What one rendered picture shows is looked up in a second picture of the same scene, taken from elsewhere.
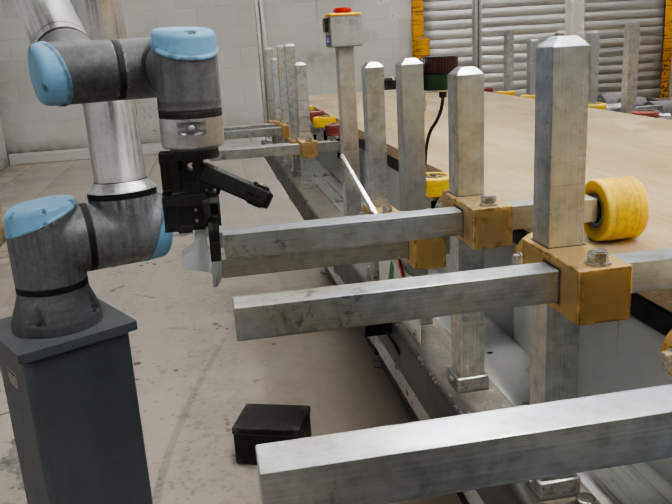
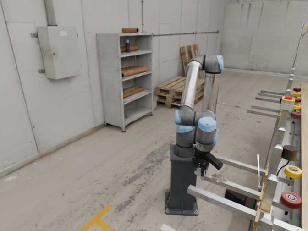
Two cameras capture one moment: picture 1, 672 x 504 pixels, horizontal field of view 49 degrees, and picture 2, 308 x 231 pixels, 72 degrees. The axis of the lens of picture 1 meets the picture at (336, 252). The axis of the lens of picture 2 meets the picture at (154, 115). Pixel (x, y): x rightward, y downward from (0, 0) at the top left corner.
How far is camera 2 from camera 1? 0.56 m
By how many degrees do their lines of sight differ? 40
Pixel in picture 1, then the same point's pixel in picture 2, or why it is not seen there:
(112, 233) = not seen: hidden behind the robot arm
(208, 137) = (206, 149)
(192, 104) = (203, 141)
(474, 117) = (271, 191)
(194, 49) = (206, 129)
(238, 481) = not seen: hidden behind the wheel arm
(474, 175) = (266, 206)
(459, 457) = not seen: outside the picture
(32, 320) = (177, 151)
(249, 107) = (300, 65)
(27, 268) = (178, 140)
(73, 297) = (187, 149)
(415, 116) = (275, 163)
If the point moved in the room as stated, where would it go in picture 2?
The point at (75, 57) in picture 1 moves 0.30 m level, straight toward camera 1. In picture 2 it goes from (183, 117) to (163, 140)
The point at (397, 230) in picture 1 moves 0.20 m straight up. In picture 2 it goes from (233, 210) to (241, 170)
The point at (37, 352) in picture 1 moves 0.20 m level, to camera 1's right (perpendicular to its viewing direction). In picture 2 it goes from (174, 160) to (195, 170)
